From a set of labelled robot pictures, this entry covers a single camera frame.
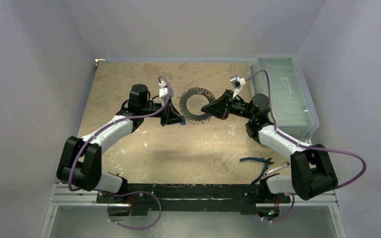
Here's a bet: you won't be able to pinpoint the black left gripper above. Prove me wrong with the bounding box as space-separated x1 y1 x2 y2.
141 98 185 126

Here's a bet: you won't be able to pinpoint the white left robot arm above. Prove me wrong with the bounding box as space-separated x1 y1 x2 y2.
56 81 185 203

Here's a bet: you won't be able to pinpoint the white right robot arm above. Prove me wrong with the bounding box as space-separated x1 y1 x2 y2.
201 90 338 202

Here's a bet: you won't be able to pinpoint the clear plastic storage bin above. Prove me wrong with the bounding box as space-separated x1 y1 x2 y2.
250 55 319 141

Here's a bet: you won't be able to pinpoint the silver wrench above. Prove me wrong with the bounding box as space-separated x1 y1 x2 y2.
263 162 290 177

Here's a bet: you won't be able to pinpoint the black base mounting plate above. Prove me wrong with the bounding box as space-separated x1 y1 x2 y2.
96 183 291 216

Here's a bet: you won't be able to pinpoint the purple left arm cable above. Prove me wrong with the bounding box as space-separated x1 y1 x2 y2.
67 75 172 230

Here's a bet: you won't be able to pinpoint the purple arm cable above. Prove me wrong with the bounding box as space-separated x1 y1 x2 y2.
245 69 367 224
67 75 172 230

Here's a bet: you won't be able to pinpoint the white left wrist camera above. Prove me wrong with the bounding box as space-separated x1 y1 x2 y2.
159 86 173 106

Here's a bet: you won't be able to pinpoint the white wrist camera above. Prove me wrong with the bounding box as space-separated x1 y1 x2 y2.
230 75 246 99
159 86 173 106

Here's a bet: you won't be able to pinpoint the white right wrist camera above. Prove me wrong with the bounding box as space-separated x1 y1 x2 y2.
230 75 246 99

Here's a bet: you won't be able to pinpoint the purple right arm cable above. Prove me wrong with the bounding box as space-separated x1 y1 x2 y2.
245 69 367 224

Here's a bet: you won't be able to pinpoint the blue handled pliers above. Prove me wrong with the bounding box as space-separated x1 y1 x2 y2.
239 157 274 185

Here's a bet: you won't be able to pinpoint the aluminium frame rail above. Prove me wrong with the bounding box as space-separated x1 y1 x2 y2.
39 183 347 238

